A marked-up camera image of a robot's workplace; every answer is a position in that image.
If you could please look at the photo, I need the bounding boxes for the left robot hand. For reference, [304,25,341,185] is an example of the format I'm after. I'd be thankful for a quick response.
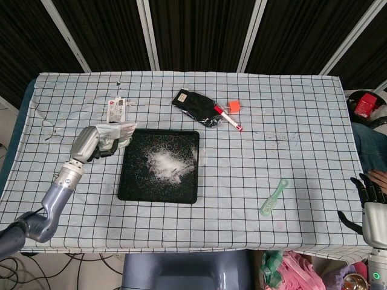
[70,126,121,164]

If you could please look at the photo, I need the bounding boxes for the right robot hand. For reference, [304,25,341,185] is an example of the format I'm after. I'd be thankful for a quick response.
[337,172,387,249]

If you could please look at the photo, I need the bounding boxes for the white green-labelled plastic bag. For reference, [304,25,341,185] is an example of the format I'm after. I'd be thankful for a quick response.
[95,120,137,149]

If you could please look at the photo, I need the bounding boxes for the black plastic tray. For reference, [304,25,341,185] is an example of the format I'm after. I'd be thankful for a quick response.
[117,129,201,206]

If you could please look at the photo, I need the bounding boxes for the white powder pile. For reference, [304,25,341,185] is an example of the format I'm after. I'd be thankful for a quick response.
[145,147,198,185]

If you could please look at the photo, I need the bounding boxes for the black cloth in clear bag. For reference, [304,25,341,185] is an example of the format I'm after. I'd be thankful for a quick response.
[171,88,228,129]

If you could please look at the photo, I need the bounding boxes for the person's bare hand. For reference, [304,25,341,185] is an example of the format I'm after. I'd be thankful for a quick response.
[366,169,387,195]

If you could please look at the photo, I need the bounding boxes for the flat white sachet red label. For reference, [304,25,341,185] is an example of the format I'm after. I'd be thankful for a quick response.
[106,95,138,123]

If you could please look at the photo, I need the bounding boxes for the purple cloth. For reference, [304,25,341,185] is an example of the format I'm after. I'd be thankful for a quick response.
[327,262,368,290]

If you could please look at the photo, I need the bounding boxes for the metal bowl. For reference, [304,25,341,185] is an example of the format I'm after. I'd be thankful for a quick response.
[342,272,368,290]

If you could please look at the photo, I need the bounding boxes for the blue jeans leg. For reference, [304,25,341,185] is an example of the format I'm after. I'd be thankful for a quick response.
[351,121,387,173]

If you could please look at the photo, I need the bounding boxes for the pink cloth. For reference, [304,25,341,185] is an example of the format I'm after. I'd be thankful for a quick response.
[280,250,327,290]

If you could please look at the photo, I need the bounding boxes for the green brush white bristles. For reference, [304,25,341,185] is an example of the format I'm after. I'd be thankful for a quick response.
[259,178,290,217]

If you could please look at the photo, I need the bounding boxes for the green crumpled plastic item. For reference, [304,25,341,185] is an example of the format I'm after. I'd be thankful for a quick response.
[261,250,285,288]

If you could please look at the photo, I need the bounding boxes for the dark ribbed screen panel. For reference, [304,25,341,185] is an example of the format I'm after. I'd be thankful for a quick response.
[328,18,387,91]
[0,0,85,109]
[53,0,152,73]
[244,0,377,75]
[148,0,258,73]

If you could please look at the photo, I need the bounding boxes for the white black checked tablecloth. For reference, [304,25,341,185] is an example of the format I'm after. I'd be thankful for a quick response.
[0,71,387,267]

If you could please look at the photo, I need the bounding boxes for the red white marker pen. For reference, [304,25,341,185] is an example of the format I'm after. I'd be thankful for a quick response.
[213,105,244,132]

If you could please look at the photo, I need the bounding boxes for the orange cube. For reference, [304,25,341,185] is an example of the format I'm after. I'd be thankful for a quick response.
[227,100,242,115]

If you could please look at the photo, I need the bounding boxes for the blue grey robot torso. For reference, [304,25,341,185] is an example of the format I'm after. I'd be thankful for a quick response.
[121,250,253,290]

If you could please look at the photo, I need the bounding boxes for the white screen frame post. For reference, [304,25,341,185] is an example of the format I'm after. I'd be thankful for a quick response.
[41,0,92,73]
[236,0,267,73]
[319,0,385,76]
[135,0,160,72]

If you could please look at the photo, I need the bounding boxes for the black floor cables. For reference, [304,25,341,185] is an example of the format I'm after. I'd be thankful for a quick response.
[0,252,122,290]

